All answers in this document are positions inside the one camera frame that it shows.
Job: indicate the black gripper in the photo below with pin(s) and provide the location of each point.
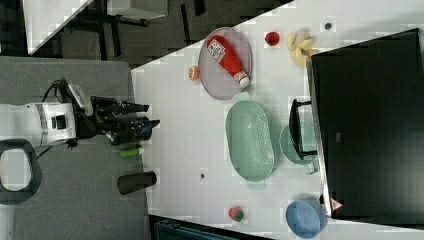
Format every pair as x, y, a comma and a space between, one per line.
116, 120

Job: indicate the green oval strainer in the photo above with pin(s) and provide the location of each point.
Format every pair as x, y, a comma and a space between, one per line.
249, 141

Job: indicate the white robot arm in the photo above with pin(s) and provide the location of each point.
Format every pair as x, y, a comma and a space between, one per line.
51, 124

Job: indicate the green cylinder toy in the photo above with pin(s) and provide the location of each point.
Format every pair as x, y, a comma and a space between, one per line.
131, 152

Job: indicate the small black cup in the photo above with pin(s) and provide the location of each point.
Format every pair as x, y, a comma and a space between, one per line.
133, 182

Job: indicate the purple round plate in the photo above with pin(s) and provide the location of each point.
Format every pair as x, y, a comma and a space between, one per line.
218, 82

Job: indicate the red ketchup bottle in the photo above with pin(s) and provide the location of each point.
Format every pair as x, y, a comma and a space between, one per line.
224, 54

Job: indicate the strawberry toy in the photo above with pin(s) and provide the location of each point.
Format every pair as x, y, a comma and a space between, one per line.
236, 213

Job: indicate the red tomato toy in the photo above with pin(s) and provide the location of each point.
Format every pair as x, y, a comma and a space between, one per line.
272, 38

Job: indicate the green mug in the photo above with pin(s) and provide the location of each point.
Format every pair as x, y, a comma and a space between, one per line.
308, 144

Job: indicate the peeled banana toy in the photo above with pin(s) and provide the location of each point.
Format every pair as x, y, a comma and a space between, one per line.
300, 48

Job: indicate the blue bowl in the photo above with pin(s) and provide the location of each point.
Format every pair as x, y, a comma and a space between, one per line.
306, 218

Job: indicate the black toaster oven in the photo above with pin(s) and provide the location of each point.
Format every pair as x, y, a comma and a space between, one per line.
368, 115

